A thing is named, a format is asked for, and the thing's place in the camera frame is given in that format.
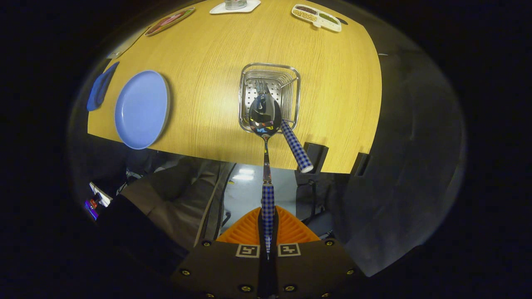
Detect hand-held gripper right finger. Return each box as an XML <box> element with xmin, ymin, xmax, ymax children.
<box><xmin>268</xmin><ymin>206</ymin><xmax>368</xmax><ymax>299</ymax></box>

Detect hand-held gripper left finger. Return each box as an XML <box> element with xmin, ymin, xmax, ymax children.
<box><xmin>170</xmin><ymin>206</ymin><xmax>268</xmax><ymax>299</ymax></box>

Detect fork with blue checked handle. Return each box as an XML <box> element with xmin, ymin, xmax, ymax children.
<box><xmin>255</xmin><ymin>79</ymin><xmax>314</xmax><ymax>174</ymax></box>

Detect spoon with blue checked handle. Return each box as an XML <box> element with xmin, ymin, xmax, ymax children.
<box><xmin>248</xmin><ymin>93</ymin><xmax>282</xmax><ymax>259</ymax></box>

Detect person's grey trousers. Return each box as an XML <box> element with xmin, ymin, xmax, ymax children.
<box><xmin>118</xmin><ymin>156</ymin><xmax>235</xmax><ymax>250</ymax></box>

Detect black table clamp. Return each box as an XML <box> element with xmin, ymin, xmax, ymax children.
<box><xmin>303</xmin><ymin>142</ymin><xmax>329</xmax><ymax>174</ymax></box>
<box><xmin>350</xmin><ymin>152</ymin><xmax>370</xmax><ymax>176</ymax></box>

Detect small lit device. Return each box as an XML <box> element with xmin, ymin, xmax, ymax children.
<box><xmin>84</xmin><ymin>182</ymin><xmax>113</xmax><ymax>221</ymax></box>

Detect black backdrop cloth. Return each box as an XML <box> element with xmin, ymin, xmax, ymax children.
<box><xmin>328</xmin><ymin>0</ymin><xmax>466</xmax><ymax>277</ymax></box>

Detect blue round plate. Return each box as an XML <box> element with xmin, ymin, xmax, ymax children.
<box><xmin>114</xmin><ymin>70</ymin><xmax>171</xmax><ymax>150</ymax></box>

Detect blue folded towel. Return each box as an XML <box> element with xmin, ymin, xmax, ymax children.
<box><xmin>86</xmin><ymin>61</ymin><xmax>120</xmax><ymax>112</ymax></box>

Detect grey food plate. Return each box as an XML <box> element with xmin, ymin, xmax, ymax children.
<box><xmin>144</xmin><ymin>6</ymin><xmax>196</xmax><ymax>37</ymax></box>

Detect white divided bean dish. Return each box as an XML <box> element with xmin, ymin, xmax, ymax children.
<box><xmin>291</xmin><ymin>4</ymin><xmax>342</xmax><ymax>33</ymax></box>

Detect white square coaster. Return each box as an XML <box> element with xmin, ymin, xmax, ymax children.
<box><xmin>209</xmin><ymin>0</ymin><xmax>261</xmax><ymax>15</ymax></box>

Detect metal wire cutlery basket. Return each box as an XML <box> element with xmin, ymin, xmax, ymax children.
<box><xmin>238</xmin><ymin>62</ymin><xmax>301</xmax><ymax>134</ymax></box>

